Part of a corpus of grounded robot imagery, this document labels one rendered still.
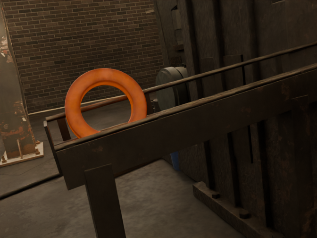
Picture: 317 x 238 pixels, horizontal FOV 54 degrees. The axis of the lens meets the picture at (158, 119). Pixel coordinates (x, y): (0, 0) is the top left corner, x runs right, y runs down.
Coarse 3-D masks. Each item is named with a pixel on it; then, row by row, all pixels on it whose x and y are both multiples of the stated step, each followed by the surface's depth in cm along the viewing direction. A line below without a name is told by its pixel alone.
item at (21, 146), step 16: (0, 0) 300; (0, 16) 275; (0, 32) 277; (0, 48) 278; (0, 64) 281; (16, 64) 312; (0, 80) 282; (16, 80) 287; (0, 96) 284; (16, 96) 288; (0, 112) 286; (16, 112) 290; (0, 128) 288; (16, 128) 293; (16, 144) 294; (32, 144) 300; (16, 160) 287
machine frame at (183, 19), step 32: (192, 0) 136; (224, 0) 115; (256, 0) 99; (288, 0) 89; (192, 32) 140; (224, 32) 119; (256, 32) 102; (288, 32) 90; (192, 64) 143; (224, 64) 122; (256, 64) 104; (288, 64) 92; (192, 96) 156; (256, 128) 109; (224, 160) 140; (256, 160) 112; (224, 192) 147; (256, 192) 122; (256, 224) 121
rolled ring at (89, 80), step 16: (80, 80) 69; (96, 80) 70; (112, 80) 71; (128, 80) 72; (80, 96) 68; (128, 96) 73; (144, 96) 72; (80, 112) 67; (144, 112) 71; (80, 128) 66
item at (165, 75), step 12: (168, 72) 204; (180, 72) 204; (156, 84) 224; (180, 84) 198; (168, 96) 207; (180, 96) 197; (168, 108) 212; (168, 156) 220; (180, 156) 198; (192, 156) 180; (180, 168) 203; (192, 168) 184
